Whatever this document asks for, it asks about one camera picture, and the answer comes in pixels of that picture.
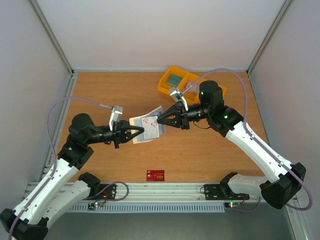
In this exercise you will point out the yellow plastic bin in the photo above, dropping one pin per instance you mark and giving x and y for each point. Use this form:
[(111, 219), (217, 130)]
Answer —
[(163, 87)]

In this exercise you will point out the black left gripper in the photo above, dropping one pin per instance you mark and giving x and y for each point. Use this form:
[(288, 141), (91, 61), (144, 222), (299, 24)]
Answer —
[(120, 132)]

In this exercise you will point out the red VIP card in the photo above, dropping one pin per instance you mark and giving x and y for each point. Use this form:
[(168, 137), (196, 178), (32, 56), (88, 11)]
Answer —
[(155, 175)]

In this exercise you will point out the left circuit board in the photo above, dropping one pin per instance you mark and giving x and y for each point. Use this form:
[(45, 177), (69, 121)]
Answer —
[(94, 205)]

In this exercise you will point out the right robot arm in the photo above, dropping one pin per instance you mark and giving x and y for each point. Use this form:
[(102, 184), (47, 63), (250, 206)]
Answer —
[(281, 179)]

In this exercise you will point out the grey slotted cable duct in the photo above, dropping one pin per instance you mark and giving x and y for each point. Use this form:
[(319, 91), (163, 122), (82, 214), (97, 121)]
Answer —
[(135, 208)]

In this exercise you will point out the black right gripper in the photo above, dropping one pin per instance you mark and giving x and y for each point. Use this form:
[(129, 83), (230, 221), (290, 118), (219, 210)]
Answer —
[(183, 116)]

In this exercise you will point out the circuit board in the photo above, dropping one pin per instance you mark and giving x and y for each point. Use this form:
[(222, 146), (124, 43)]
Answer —
[(233, 204), (94, 205)]

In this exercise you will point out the teal card in bin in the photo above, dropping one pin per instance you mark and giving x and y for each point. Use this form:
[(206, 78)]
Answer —
[(174, 80)]

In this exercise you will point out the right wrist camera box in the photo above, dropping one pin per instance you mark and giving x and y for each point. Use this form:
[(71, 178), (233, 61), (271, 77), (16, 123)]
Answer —
[(178, 97)]

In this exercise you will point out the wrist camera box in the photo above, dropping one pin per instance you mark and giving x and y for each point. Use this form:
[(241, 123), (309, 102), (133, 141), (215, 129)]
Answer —
[(115, 116), (178, 97)]

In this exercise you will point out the white card orange logo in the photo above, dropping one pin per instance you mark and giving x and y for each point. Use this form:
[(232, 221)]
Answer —
[(151, 128)]

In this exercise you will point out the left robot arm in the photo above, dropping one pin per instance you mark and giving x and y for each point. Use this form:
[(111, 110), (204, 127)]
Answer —
[(32, 218)]

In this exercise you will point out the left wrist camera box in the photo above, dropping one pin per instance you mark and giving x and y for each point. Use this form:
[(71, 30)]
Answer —
[(115, 116)]

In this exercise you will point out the right circuit board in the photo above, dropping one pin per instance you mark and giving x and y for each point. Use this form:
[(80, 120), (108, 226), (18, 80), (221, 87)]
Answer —
[(233, 204)]

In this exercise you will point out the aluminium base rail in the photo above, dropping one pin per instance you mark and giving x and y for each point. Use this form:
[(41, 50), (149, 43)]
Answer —
[(174, 192)]

